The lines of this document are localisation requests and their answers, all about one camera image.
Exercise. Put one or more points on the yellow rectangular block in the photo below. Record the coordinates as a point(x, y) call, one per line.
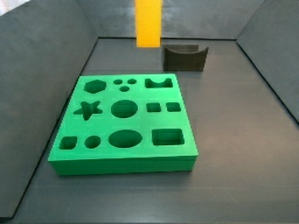
point(149, 22)

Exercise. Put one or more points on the green foam shape board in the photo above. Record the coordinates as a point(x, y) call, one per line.
point(126, 125)

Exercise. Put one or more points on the black curved holder stand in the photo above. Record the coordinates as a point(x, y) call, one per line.
point(185, 58)

